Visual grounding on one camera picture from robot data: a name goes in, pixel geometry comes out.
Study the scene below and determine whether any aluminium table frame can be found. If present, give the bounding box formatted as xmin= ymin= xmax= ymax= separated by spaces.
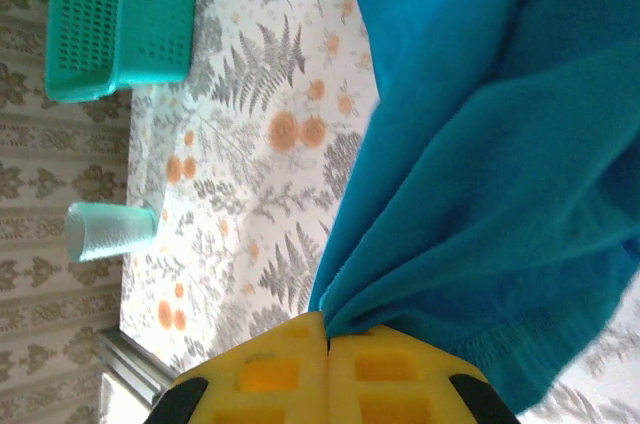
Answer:
xmin=97 ymin=331 xmax=176 ymax=410

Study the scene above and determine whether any pale teal cup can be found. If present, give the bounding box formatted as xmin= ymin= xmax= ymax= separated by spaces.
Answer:
xmin=64 ymin=201 xmax=159 ymax=264

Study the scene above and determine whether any floral tablecloth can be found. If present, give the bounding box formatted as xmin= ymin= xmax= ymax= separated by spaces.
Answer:
xmin=118 ymin=0 xmax=640 ymax=424

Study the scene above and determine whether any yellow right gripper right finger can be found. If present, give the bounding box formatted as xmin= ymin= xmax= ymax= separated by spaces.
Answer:
xmin=327 ymin=324 xmax=521 ymax=424

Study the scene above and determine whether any teal plastic basket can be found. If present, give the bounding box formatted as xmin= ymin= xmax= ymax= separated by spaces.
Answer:
xmin=43 ymin=0 xmax=201 ymax=104

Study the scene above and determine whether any blue t-shirt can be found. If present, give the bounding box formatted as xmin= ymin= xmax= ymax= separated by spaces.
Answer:
xmin=307 ymin=0 xmax=640 ymax=415

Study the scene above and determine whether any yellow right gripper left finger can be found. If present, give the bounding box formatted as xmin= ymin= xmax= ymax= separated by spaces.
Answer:
xmin=148 ymin=312 xmax=331 ymax=424

